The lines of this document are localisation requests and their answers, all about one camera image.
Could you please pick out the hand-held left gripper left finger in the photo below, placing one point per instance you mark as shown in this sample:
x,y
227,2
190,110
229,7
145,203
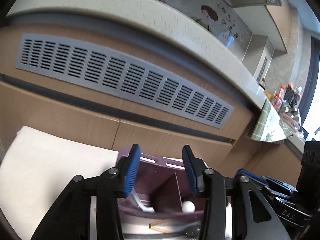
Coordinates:
x,y
132,170

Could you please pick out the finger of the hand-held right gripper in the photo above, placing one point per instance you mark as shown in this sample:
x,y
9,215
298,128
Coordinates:
x,y
252,175

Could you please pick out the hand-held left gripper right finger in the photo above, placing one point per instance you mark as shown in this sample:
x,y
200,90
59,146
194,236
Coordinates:
x,y
188,170

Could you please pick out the purple utensil holder box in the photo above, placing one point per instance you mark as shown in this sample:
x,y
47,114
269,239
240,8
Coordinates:
x,y
160,177

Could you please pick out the brown wooden chopstick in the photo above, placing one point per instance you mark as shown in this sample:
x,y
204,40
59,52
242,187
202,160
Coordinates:
x,y
160,223
165,230

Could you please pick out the white plastic spoon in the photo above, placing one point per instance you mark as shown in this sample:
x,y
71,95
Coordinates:
x,y
188,206
147,208

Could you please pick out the green checked cloth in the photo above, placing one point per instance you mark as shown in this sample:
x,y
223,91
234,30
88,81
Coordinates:
x,y
265,125

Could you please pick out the cluttered kitchenware pile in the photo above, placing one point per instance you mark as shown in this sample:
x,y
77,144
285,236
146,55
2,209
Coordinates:
x,y
290,117

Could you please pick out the dark slender utensil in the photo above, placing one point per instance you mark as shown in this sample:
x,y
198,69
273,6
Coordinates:
x,y
160,235

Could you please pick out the wooden kitchen cabinet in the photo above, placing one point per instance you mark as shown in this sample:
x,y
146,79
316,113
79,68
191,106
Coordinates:
x,y
75,120

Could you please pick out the orange capped bottle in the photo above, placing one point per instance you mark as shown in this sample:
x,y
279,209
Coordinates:
x,y
278,100

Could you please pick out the small yellow object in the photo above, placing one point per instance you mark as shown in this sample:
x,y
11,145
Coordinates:
x,y
268,96

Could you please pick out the black grater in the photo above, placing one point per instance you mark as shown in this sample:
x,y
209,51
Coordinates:
x,y
289,96

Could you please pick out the white cloth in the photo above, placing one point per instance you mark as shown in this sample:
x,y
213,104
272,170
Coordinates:
x,y
50,167

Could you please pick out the grey vent grille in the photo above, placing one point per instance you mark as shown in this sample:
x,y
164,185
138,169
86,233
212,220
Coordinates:
x,y
125,80

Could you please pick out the window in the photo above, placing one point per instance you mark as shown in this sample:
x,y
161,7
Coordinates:
x,y
315,80

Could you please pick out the beige wall box with vent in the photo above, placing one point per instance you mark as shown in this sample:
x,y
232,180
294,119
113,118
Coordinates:
x,y
257,55

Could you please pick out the wooden wall cabinet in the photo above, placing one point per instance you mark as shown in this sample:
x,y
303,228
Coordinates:
x,y
278,27

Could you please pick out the cartoon wall sticker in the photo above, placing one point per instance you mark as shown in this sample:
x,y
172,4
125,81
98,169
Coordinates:
x,y
225,17

